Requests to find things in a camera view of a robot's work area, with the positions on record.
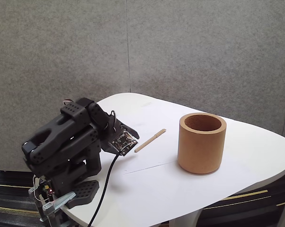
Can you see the grey metal table clamp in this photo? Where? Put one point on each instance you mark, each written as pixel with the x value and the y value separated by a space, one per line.
pixel 59 201

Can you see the brown cylindrical pen holder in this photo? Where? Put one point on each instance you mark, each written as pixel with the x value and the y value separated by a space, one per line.
pixel 200 151

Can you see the camera circuit board module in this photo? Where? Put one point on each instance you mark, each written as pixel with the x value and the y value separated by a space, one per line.
pixel 124 143

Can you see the motor controller board with LEDs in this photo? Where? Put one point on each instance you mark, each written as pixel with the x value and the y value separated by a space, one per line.
pixel 47 188

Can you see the tan wooden pen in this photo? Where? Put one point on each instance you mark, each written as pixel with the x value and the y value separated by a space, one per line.
pixel 149 141

